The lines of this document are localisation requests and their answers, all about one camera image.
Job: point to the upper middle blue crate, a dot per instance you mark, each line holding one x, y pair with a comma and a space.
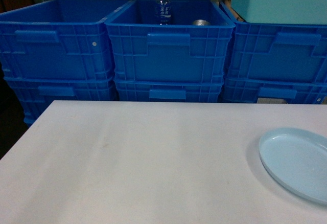
180, 52

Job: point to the silver metal can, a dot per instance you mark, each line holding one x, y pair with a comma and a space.
201, 22

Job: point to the lower middle blue crate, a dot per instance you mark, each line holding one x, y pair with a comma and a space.
144, 91

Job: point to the blue crate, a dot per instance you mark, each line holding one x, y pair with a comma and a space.
58, 39
241, 90
144, 91
35, 95
180, 52
276, 52

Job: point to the clear water bottle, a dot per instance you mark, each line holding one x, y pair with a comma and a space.
163, 12

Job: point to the teal storage box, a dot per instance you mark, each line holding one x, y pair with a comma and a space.
299, 12

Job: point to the upper right blue crate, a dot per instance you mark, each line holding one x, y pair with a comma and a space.
276, 52

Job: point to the light blue oval tray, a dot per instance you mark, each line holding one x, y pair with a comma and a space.
296, 159

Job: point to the upper left blue crate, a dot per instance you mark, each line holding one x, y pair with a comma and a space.
58, 39

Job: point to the lower left blue crate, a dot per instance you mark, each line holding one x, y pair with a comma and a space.
35, 95

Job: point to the lower right blue crate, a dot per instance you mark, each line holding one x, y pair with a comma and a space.
241, 90

